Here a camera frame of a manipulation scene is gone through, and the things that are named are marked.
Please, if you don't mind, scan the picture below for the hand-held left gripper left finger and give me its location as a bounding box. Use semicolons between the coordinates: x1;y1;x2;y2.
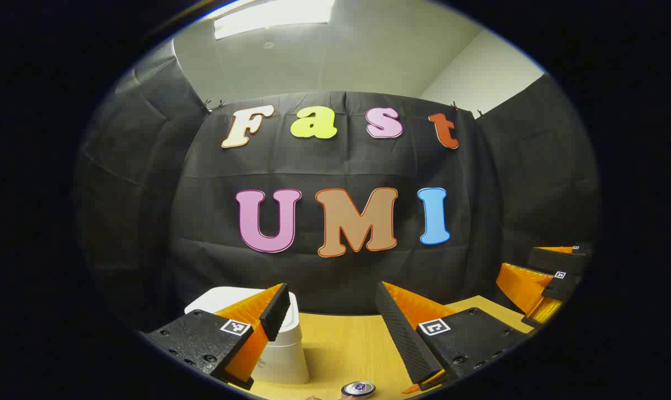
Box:
140;282;291;391

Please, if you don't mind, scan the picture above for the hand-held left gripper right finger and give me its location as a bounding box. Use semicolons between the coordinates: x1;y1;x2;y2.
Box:
374;281;536;395

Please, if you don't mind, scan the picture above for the white desktop garbage bin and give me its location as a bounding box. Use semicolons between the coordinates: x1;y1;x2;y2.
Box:
184;286;311;385

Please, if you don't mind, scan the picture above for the silver pop can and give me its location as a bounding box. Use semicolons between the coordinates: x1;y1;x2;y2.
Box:
341;381;376;398

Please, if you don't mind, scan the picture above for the wooden desktop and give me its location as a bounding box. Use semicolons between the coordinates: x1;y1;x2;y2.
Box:
230;294;536;400

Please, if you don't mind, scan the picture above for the ceiling light panel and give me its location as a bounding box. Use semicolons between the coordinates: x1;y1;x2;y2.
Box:
213;0;336;41

